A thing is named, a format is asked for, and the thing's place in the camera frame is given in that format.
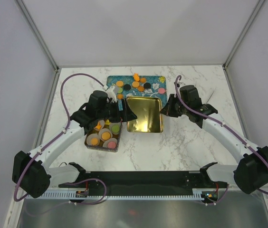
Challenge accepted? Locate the pink cookie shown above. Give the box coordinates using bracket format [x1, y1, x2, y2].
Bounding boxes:
[158, 88, 166, 94]
[107, 141, 116, 149]

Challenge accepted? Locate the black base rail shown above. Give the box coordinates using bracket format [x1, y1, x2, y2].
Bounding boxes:
[77, 171, 228, 197]

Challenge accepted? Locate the green cookie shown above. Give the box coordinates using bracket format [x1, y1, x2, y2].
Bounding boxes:
[117, 87, 123, 93]
[111, 125, 120, 134]

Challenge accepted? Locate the black sandwich cookie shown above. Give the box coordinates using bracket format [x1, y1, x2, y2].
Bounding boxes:
[123, 84, 131, 91]
[144, 83, 151, 89]

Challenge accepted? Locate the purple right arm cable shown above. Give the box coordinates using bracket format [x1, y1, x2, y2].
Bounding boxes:
[174, 75, 268, 206]

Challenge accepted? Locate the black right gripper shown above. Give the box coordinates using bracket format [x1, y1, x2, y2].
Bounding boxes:
[160, 94, 190, 118]

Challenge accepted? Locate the orange round cookie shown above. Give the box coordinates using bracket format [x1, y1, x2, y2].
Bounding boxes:
[132, 81, 140, 88]
[90, 138, 99, 146]
[116, 81, 124, 87]
[101, 132, 111, 141]

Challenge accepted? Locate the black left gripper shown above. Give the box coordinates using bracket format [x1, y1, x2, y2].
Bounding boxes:
[97, 98, 137, 124]

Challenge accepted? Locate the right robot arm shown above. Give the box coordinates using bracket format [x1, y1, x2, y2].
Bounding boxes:
[160, 83, 268, 194]

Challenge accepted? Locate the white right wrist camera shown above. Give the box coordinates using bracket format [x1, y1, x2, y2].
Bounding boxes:
[175, 80, 186, 88]

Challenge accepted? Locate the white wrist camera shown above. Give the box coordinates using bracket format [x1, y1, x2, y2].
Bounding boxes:
[102, 85, 118, 100]
[175, 80, 186, 88]

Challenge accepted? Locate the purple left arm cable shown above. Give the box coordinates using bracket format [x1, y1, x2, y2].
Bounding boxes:
[13, 73, 105, 202]

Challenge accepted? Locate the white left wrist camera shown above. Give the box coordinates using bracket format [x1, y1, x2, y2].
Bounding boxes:
[102, 85, 118, 100]

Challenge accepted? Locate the white paper cup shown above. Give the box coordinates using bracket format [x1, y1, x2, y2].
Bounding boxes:
[86, 133, 100, 146]
[98, 128, 113, 142]
[99, 120, 105, 129]
[103, 138, 117, 150]
[109, 123, 121, 135]

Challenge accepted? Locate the orange fish cookie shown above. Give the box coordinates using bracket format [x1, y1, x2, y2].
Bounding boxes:
[95, 122, 102, 131]
[133, 73, 140, 82]

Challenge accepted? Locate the square cookie tin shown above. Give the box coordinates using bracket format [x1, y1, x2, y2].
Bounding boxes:
[85, 119, 122, 152]

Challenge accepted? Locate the gold tin lid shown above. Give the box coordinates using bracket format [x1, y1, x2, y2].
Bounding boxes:
[127, 96, 163, 133]

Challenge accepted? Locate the orange fish cookie on tray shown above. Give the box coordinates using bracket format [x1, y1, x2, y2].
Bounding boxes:
[133, 73, 140, 82]

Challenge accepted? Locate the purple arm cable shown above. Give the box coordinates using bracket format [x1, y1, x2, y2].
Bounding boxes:
[174, 75, 268, 206]
[13, 73, 105, 202]

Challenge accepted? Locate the teal floral tray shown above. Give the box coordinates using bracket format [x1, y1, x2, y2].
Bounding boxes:
[106, 75, 168, 105]

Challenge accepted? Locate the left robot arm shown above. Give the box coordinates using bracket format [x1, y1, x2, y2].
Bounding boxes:
[12, 90, 137, 202]

